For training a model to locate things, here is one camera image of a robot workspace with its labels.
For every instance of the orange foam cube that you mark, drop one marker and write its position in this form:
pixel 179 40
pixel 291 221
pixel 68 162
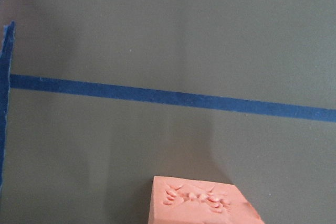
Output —
pixel 177 200

